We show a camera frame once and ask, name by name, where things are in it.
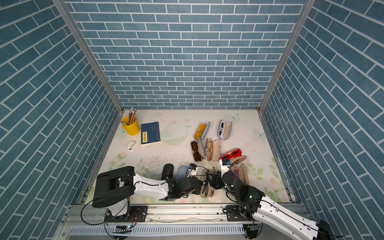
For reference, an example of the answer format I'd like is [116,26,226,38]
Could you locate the light blue case white sunglasses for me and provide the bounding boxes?
[221,121,232,140]

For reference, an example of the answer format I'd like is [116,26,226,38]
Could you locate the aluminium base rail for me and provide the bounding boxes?
[54,204,266,240]

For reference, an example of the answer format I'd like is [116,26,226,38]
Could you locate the thin black frame glasses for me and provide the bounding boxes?
[201,169,212,196]

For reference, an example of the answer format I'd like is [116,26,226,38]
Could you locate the white frame sunglasses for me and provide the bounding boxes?
[218,120,225,139]

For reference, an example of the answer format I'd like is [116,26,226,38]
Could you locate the thin amber frame glasses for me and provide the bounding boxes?
[205,138,213,162]

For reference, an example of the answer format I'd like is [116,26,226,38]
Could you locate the plaid beige glasses case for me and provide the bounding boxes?
[199,167,215,199]

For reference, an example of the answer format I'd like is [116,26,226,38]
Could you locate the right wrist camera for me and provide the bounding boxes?
[221,159,231,176]

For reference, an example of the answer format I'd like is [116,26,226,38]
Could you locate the coloured pencils bundle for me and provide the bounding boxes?
[129,108,137,125]

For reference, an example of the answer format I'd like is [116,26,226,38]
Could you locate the beige case purple glasses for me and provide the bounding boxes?
[235,163,249,185]

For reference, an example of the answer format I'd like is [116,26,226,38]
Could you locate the light blue denim case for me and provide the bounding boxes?
[175,166,189,181]

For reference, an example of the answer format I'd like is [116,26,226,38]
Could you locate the flag pattern glasses case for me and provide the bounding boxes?
[211,139,221,162]

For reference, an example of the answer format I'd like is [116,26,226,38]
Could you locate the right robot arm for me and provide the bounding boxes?
[210,171,342,240]

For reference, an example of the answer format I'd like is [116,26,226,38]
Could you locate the yellow pencil cup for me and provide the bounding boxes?
[121,117,141,136]

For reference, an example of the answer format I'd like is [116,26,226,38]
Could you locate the yellow tinted glasses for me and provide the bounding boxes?
[194,123,207,140]

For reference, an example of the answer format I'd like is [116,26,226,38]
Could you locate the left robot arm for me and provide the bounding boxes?
[92,164,203,217]

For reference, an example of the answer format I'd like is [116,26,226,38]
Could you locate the blue case yellow glasses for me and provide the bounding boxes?
[194,122,210,141]

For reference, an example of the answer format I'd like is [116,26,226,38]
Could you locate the red frame sunglasses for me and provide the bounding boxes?
[220,149,242,161]

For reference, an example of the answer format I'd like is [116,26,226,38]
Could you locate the black glasses case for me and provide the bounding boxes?
[161,164,174,180]

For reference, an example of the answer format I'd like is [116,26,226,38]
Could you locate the dark blue book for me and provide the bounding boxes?
[141,122,161,145]

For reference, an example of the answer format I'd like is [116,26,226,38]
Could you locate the tortoise brown sunglasses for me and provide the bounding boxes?
[191,141,203,162]

